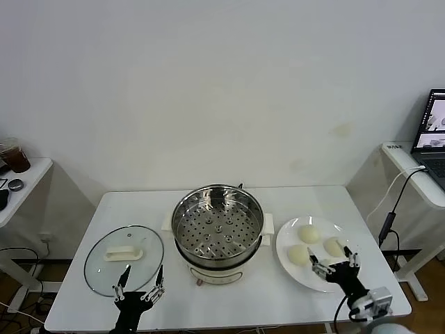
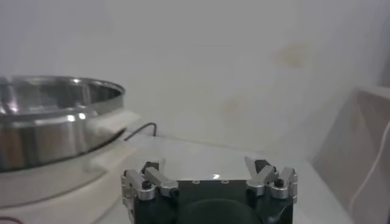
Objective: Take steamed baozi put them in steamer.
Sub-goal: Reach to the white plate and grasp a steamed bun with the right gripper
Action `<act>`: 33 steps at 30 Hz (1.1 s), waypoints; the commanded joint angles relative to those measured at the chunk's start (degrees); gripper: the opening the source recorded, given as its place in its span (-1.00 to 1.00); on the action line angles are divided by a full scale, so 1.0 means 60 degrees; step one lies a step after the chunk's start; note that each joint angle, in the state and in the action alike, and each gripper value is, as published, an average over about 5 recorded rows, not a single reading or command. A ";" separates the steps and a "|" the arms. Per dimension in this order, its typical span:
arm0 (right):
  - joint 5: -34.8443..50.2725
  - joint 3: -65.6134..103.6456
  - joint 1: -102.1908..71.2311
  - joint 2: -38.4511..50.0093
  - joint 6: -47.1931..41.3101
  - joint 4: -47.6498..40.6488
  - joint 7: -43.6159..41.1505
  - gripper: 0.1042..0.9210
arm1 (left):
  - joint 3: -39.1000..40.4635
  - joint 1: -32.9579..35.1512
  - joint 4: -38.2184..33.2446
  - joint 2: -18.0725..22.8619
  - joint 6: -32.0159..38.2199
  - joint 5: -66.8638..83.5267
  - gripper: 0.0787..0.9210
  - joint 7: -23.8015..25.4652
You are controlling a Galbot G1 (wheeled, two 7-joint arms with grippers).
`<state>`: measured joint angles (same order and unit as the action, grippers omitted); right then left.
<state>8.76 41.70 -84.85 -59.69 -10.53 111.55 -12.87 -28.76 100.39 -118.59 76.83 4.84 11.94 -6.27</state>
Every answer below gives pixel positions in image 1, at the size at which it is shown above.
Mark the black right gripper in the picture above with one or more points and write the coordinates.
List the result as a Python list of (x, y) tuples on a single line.
[(347, 278)]

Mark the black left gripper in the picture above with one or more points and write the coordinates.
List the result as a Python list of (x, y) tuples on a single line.
[(132, 306)]

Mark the steel steamer pot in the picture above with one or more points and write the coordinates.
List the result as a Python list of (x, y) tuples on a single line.
[(215, 273)]

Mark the stainless steel steamer basket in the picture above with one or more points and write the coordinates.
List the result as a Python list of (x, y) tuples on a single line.
[(219, 229)]

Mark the white round plate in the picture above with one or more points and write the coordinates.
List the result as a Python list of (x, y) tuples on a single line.
[(295, 275)]

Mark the white side desk with laptop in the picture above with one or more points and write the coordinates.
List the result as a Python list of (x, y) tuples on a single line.
[(405, 160)]

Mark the open grey laptop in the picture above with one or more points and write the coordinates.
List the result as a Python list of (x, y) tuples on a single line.
[(431, 163)]

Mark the white side desk with cup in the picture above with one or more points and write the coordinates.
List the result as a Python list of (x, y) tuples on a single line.
[(31, 181)]

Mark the round dark metal disc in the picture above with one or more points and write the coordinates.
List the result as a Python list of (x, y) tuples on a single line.
[(16, 184)]

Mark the plastic cup of iced coffee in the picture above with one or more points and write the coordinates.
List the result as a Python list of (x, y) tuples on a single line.
[(19, 160)]

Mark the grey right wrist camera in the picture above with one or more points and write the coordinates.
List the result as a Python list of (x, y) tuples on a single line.
[(382, 301)]

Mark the white wall power socket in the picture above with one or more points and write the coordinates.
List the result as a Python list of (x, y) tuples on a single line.
[(45, 238)]

